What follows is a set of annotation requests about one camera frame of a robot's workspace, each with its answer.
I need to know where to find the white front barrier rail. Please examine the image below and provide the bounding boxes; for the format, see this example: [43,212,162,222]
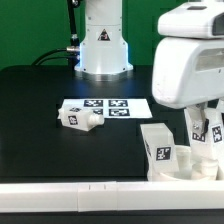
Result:
[0,181,224,213]

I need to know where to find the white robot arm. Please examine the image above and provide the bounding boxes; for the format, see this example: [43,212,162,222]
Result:
[75,0,224,134]

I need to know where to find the white round stool seat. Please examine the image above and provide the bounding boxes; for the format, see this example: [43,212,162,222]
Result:
[156,145,222,181]

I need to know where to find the black pole with connector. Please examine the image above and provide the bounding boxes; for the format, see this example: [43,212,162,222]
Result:
[67,0,81,68]

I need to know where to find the paper sheet with markers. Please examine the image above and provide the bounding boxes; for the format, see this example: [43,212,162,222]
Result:
[62,98,152,119]

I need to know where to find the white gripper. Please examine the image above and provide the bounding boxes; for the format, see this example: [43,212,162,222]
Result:
[152,1,224,135]

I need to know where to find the black cables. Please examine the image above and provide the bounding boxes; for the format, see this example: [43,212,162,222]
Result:
[31,48,78,66]

